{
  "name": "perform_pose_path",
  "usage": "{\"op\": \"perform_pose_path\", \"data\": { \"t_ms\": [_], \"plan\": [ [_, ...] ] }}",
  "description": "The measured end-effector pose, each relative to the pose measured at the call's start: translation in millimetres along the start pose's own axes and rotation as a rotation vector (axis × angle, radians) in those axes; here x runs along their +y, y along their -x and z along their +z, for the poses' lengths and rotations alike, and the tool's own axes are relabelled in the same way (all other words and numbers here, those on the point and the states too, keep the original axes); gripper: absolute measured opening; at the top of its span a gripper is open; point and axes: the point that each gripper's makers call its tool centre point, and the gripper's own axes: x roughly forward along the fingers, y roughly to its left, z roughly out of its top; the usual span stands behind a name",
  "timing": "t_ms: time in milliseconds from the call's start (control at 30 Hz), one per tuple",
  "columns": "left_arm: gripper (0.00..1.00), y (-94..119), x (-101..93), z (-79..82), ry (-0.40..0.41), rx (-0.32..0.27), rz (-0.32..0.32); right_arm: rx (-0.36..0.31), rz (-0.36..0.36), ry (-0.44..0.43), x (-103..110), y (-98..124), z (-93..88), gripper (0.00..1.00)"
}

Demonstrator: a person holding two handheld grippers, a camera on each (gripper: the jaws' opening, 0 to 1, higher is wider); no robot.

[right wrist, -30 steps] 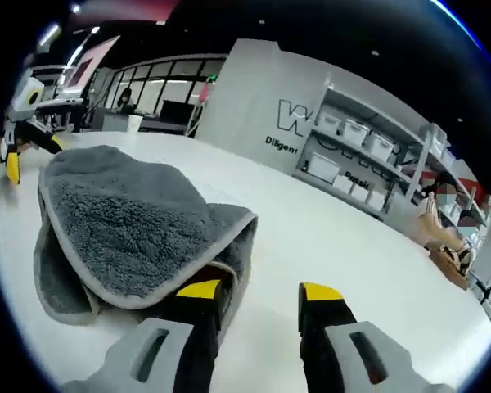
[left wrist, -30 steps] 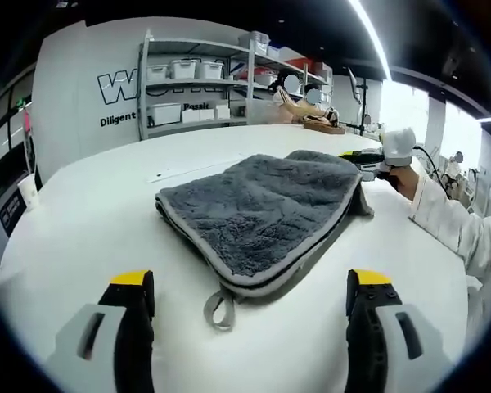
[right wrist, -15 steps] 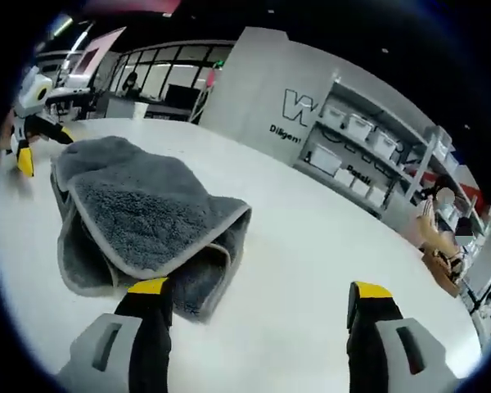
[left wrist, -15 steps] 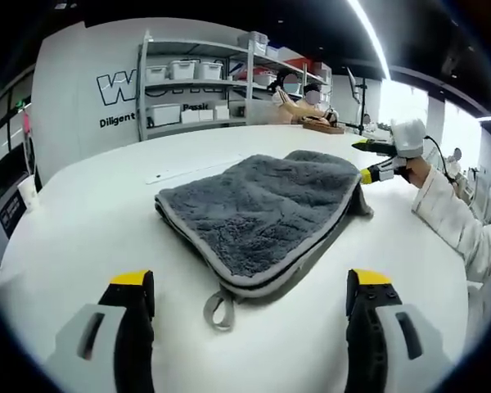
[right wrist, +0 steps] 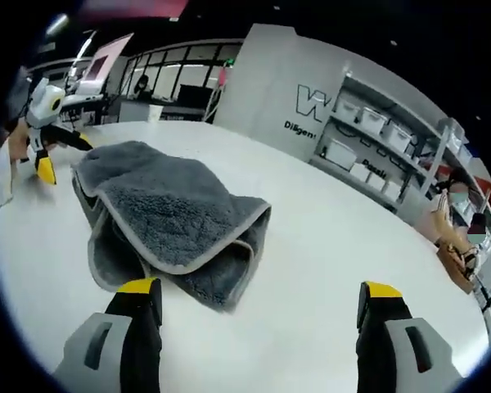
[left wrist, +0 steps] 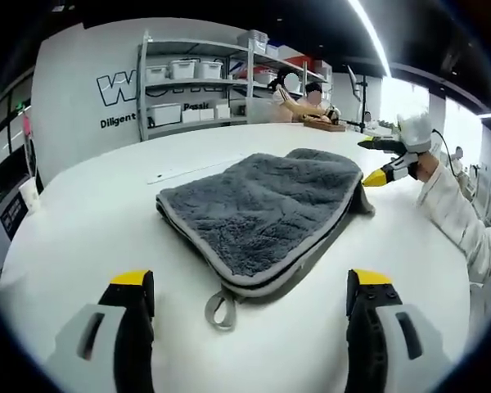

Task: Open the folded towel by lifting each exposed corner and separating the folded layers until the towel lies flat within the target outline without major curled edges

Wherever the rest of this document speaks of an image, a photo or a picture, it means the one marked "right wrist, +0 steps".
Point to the small white box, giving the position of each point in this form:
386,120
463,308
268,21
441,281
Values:
390,190
360,171
374,181

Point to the grey towel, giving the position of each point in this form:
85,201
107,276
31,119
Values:
168,204

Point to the person's left hand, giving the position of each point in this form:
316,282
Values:
19,146

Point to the black monitor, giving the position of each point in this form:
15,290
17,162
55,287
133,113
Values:
194,98

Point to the pink hanging cloth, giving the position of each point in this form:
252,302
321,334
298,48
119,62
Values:
223,77

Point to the wooden tray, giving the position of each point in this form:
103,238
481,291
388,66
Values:
454,264

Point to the white desk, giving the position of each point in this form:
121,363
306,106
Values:
84,99

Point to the large display screen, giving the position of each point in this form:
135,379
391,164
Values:
102,65

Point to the white paper cup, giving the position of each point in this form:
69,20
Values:
155,114

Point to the white lidded storage bin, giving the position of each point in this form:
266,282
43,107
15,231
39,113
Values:
397,135
372,119
347,107

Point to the large white storage box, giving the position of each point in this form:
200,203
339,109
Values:
339,153

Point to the grey metal shelving rack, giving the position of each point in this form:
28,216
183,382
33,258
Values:
429,163

